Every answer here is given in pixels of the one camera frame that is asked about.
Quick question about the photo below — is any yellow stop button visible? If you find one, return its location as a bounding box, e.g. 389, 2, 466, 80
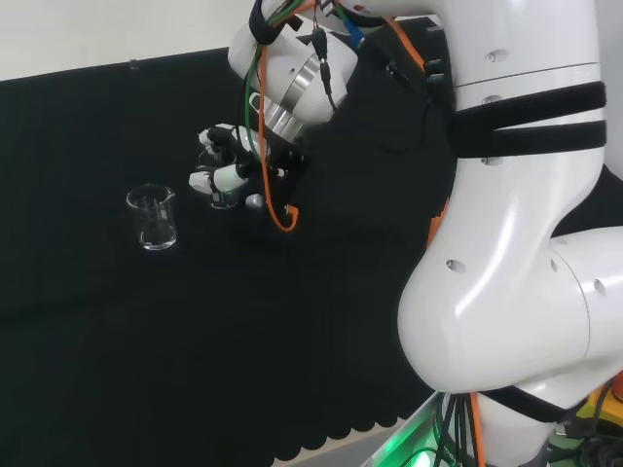
576, 374, 623, 439

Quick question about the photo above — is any blue cable connector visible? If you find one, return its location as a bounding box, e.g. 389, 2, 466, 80
342, 13, 367, 51

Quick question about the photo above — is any orange cable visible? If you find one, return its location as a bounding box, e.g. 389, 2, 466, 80
468, 392, 488, 467
256, 0, 300, 233
382, 16, 425, 67

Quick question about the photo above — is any clear glass beaker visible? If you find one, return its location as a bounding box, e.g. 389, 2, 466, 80
196, 148, 240, 211
126, 183, 178, 252

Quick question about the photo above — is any black cable with plug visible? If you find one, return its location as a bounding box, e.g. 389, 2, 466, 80
311, 26, 341, 111

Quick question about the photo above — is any black cable bundle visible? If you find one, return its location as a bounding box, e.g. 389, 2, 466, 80
431, 393, 469, 467

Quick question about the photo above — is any black bench cloth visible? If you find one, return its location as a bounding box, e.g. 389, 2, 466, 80
0, 14, 623, 466

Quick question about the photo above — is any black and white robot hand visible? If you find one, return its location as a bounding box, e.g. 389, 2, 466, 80
188, 124, 312, 215

